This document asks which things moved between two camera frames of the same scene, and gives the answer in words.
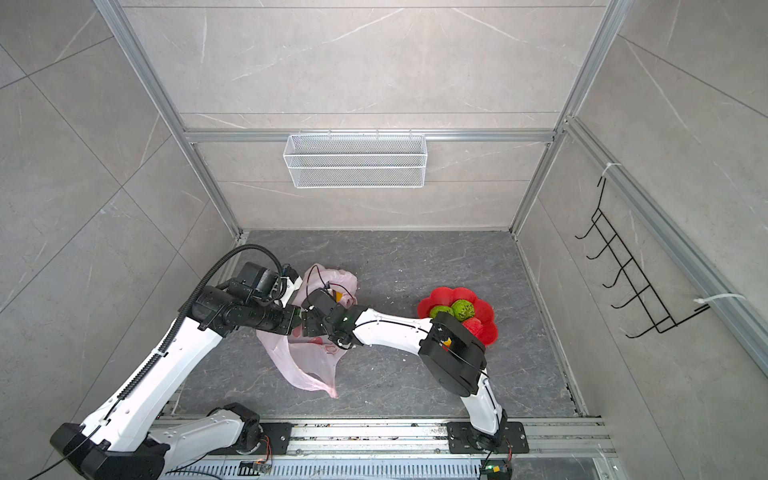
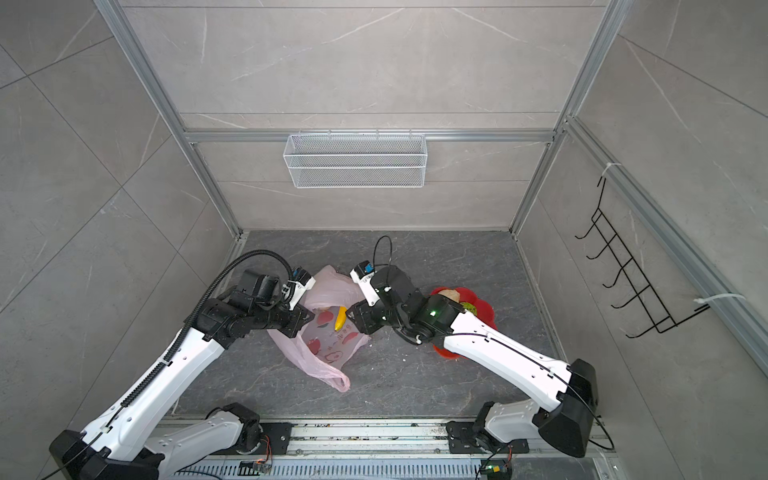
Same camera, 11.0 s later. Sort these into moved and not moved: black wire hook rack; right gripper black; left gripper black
Moved: right gripper black
Not moved: black wire hook rack; left gripper black
